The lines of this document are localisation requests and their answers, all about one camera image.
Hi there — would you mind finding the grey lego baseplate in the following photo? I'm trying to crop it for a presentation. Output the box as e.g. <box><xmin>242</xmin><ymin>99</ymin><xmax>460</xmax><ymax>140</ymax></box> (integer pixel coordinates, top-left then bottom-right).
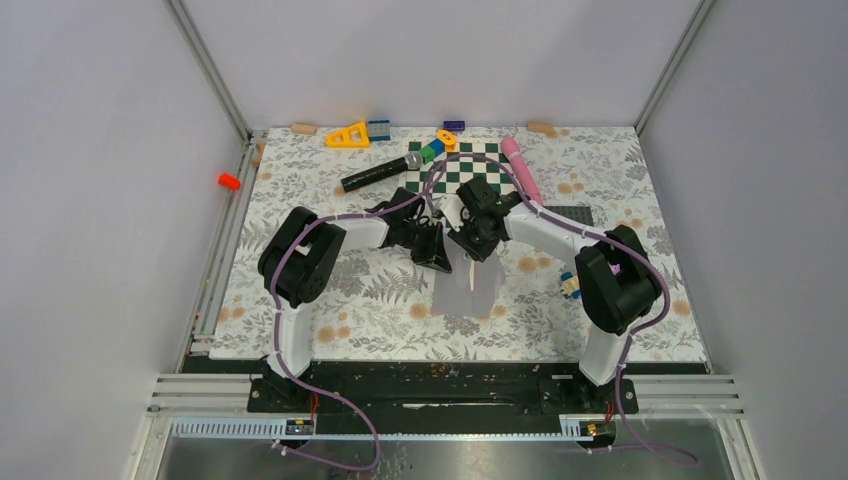
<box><xmin>548</xmin><ymin>205</ymin><xmax>595</xmax><ymax>226</ymax></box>

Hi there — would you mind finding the floral table cloth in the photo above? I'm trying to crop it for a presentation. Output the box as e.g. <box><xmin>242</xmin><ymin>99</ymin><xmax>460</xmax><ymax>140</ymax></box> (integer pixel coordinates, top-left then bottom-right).
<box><xmin>210</xmin><ymin>127</ymin><xmax>707</xmax><ymax>363</ymax></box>

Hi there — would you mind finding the green white chessboard mat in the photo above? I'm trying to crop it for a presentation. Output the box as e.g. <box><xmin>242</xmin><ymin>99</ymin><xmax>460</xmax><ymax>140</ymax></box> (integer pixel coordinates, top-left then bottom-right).
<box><xmin>398</xmin><ymin>140</ymin><xmax>515</xmax><ymax>207</ymax></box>

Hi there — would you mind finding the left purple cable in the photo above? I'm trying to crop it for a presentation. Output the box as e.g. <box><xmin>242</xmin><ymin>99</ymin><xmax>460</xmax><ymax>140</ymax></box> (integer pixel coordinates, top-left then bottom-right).
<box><xmin>268</xmin><ymin>173</ymin><xmax>439</xmax><ymax>472</ymax></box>

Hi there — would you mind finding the colourful block chain toy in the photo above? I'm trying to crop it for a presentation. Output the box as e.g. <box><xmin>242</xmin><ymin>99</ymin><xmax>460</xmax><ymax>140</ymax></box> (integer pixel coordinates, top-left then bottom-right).
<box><xmin>419</xmin><ymin>130</ymin><xmax>457</xmax><ymax>164</ymax></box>

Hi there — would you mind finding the orange cap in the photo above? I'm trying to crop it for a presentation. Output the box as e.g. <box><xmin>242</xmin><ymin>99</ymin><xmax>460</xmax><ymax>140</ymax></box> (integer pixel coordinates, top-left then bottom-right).
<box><xmin>217</xmin><ymin>173</ymin><xmax>241</xmax><ymax>191</ymax></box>

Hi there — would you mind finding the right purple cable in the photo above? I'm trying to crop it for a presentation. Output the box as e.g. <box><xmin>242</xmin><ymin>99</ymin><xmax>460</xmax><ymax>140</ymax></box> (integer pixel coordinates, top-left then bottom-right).
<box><xmin>423</xmin><ymin>153</ymin><xmax>702</xmax><ymax>469</ymax></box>

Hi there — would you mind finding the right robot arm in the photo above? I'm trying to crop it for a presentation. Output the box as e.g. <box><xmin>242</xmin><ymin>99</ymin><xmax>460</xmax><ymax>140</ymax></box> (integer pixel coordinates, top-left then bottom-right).
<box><xmin>438</xmin><ymin>178</ymin><xmax>668</xmax><ymax>412</ymax></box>

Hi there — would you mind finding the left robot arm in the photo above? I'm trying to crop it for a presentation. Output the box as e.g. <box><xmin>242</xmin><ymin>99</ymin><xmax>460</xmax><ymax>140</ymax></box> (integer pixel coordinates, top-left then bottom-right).
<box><xmin>257</xmin><ymin>187</ymin><xmax>452</xmax><ymax>411</ymax></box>

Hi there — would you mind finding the beige toy car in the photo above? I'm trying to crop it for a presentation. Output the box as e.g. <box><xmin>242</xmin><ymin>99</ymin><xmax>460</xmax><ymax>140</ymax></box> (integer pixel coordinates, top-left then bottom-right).
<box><xmin>560</xmin><ymin>271</ymin><xmax>581</xmax><ymax>299</ymax></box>

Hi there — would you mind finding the wooden cylinder block left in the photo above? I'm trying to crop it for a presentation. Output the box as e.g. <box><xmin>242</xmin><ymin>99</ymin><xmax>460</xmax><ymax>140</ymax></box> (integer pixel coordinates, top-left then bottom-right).
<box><xmin>290</xmin><ymin>123</ymin><xmax>318</xmax><ymax>136</ymax></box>

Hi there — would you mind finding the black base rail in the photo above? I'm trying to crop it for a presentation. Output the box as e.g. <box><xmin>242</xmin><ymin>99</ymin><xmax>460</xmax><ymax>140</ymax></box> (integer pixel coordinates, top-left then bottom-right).
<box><xmin>182</xmin><ymin>357</ymin><xmax>710</xmax><ymax>439</ymax></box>

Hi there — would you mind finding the purple lego brick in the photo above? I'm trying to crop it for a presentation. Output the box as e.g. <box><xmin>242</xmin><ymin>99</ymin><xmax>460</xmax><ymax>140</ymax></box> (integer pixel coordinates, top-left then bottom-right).
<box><xmin>442</xmin><ymin>120</ymin><xmax>466</xmax><ymax>132</ymax></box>

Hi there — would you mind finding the yellow triangle toy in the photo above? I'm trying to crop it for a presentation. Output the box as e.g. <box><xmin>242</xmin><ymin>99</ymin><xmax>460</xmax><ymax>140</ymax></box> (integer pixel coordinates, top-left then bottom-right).
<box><xmin>325</xmin><ymin>121</ymin><xmax>370</xmax><ymax>149</ymax></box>

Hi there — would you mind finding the black toy microphone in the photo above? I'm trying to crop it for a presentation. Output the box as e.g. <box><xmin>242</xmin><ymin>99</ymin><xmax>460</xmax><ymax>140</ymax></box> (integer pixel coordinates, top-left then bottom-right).
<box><xmin>340</xmin><ymin>151</ymin><xmax>424</xmax><ymax>193</ymax></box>

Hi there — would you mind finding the purple cable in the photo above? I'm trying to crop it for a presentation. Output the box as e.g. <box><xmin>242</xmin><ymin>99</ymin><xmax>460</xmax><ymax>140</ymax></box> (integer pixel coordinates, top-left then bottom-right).
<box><xmin>268</xmin><ymin>173</ymin><xmax>439</xmax><ymax>472</ymax></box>
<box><xmin>423</xmin><ymin>153</ymin><xmax>702</xmax><ymax>469</ymax></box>

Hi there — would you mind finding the wooden cylinder block right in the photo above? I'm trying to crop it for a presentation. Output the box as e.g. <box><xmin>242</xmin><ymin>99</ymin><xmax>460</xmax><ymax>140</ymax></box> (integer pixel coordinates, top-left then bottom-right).
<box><xmin>526</xmin><ymin>121</ymin><xmax>558</xmax><ymax>138</ymax></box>

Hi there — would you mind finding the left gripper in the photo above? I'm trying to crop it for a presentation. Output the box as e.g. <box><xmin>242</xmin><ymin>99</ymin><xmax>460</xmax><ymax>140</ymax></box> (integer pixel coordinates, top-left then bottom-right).
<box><xmin>400</xmin><ymin>221</ymin><xmax>452</xmax><ymax>274</ymax></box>

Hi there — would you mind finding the wooden cylinder block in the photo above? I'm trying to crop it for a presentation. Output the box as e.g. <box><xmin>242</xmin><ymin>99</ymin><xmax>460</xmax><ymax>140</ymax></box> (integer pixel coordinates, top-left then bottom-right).
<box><xmin>290</xmin><ymin>123</ymin><xmax>318</xmax><ymax>136</ymax></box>
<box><xmin>526</xmin><ymin>121</ymin><xmax>558</xmax><ymax>138</ymax></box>

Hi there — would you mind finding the blue lego brick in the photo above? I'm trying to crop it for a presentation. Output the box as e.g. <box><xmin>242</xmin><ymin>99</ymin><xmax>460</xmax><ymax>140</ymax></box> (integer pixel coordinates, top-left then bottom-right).
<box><xmin>366</xmin><ymin>119</ymin><xmax>391</xmax><ymax>142</ymax></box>

